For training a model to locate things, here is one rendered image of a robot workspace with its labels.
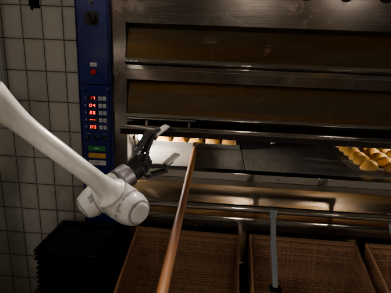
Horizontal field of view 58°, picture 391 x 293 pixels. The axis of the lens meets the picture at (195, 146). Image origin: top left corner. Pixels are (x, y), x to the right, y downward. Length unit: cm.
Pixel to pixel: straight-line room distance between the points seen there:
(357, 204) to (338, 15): 94
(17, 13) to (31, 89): 36
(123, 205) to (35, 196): 113
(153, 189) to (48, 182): 57
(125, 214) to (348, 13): 129
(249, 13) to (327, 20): 34
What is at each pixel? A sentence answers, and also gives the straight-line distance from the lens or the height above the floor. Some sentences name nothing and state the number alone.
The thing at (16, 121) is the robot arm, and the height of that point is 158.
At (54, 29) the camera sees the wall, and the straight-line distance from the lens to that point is 187.
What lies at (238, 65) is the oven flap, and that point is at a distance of 165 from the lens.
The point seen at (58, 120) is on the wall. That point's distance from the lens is 192.
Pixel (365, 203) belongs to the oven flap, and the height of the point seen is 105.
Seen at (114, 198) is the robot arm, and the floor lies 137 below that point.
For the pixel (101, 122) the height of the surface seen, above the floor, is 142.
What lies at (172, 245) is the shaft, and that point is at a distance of 113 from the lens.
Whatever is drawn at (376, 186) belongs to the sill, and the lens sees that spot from 199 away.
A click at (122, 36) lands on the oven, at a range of 176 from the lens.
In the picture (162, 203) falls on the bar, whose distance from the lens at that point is 148.
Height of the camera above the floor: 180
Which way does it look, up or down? 16 degrees down
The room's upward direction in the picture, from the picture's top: 2 degrees clockwise
